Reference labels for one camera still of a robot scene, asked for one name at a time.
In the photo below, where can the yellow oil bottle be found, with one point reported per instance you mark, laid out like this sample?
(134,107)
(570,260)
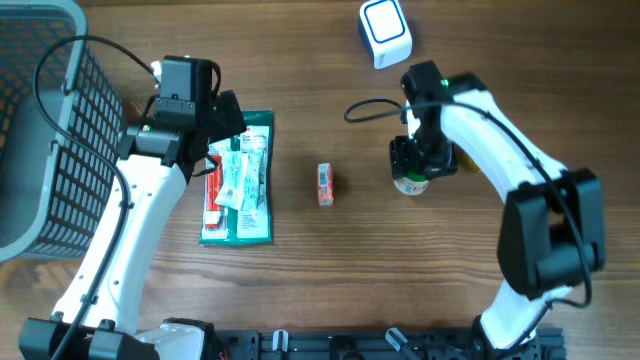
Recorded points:
(467,164)

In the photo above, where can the green white gloves package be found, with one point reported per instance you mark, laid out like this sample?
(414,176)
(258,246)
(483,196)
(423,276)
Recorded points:
(245,228)

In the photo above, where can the green lid jar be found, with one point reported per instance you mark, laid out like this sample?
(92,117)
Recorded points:
(413,184)

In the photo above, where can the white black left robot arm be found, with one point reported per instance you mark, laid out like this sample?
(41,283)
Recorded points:
(97,317)

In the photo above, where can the white barcode scanner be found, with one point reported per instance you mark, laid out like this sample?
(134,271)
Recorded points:
(384,32)

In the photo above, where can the grey plastic mesh basket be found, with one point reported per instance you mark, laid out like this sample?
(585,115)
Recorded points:
(60,119)

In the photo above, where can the mint green sachet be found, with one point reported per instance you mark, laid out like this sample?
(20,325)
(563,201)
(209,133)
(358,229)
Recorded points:
(241,182)

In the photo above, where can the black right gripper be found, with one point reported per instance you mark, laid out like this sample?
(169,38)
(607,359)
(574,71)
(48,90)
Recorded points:
(401,157)

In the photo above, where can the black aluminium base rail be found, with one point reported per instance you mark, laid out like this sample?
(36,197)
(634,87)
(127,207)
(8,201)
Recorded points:
(433,344)

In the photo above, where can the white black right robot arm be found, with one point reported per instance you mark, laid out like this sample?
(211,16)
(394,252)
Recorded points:
(552,236)

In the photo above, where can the red coffee stick sachet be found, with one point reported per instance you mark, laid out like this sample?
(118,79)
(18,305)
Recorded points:
(214,211)

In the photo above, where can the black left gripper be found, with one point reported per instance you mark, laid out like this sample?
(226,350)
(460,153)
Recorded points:
(228,117)

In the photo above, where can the small orange box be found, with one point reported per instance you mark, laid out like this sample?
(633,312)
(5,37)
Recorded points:
(325,185)

